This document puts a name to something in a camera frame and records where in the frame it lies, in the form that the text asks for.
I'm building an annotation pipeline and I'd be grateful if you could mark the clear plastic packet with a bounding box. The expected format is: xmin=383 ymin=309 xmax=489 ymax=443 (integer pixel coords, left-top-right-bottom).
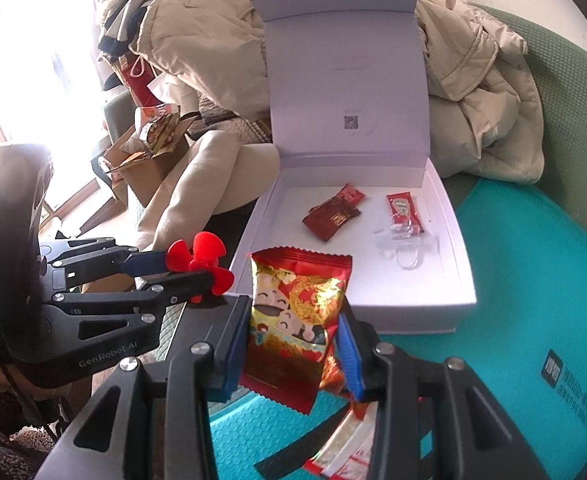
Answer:
xmin=372 ymin=222 xmax=441 ymax=271

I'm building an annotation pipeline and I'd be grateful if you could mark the dark red snack packet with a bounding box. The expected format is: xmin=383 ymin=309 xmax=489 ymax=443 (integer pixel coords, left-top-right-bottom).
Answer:
xmin=302 ymin=196 xmax=363 ymax=242

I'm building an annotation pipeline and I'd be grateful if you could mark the red sauce sachet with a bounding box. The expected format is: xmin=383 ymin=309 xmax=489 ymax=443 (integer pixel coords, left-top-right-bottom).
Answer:
xmin=338 ymin=184 xmax=364 ymax=207

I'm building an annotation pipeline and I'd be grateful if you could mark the red ketchup sachet tomato print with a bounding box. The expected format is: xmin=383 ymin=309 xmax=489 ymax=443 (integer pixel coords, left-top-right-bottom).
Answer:
xmin=386 ymin=192 xmax=425 ymax=235

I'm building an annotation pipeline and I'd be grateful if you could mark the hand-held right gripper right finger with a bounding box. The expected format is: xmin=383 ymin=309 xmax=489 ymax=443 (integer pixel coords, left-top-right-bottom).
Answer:
xmin=337 ymin=305 xmax=549 ymax=480

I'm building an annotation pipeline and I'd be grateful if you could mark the red paper bag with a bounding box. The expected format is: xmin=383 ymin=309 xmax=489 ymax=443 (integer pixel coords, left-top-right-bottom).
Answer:
xmin=115 ymin=52 xmax=159 ymax=108

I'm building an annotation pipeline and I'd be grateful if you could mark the person's left forearm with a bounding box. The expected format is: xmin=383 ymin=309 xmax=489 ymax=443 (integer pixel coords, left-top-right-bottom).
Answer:
xmin=0 ymin=360 xmax=89 ymax=480

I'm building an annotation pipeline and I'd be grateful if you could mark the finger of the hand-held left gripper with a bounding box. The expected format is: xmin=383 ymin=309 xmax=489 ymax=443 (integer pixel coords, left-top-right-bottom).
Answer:
xmin=46 ymin=237 xmax=170 ymax=286
xmin=41 ymin=270 xmax=215 ymax=361

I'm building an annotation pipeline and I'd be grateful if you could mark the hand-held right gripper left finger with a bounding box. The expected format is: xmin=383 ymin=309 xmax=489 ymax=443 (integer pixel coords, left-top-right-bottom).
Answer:
xmin=34 ymin=296 xmax=252 ymax=480

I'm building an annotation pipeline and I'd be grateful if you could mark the white cardboard gift box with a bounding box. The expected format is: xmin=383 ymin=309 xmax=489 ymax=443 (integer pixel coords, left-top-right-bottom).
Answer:
xmin=250 ymin=0 xmax=477 ymax=335

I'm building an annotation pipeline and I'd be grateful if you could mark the open brown cardboard box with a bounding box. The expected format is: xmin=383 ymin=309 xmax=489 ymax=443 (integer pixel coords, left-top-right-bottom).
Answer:
xmin=98 ymin=132 xmax=197 ymax=208

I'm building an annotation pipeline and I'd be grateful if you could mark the red white flat packet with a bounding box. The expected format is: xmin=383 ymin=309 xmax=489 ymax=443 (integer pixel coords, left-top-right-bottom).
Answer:
xmin=301 ymin=405 xmax=374 ymax=480

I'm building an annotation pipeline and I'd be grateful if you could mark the dark striped clothing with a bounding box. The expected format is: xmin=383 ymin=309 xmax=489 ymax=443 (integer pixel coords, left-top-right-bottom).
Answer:
xmin=98 ymin=0 xmax=184 ymax=92

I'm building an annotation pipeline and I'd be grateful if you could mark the red gold cartoon snack packet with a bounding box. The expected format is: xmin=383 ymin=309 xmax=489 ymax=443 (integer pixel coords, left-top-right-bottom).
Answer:
xmin=238 ymin=247 xmax=353 ymax=415

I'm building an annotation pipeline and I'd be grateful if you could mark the brown plaid cloth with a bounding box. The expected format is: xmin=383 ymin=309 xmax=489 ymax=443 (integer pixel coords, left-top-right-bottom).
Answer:
xmin=198 ymin=95 xmax=274 ymax=146

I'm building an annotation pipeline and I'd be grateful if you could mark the gold snack bag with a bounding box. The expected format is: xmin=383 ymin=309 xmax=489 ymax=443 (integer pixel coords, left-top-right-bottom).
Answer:
xmin=136 ymin=101 xmax=182 ymax=157

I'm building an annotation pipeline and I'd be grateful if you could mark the pale green bubble mailer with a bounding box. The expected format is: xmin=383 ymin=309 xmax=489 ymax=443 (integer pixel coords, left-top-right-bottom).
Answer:
xmin=138 ymin=305 xmax=184 ymax=361

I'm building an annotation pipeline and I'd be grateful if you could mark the beige puffer jacket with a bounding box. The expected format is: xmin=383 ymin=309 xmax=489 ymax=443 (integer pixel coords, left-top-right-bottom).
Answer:
xmin=131 ymin=0 xmax=545 ymax=183

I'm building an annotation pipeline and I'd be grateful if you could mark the red plastic fan propeller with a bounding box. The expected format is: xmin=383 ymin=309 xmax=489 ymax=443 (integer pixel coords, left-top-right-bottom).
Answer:
xmin=168 ymin=231 xmax=234 ymax=306

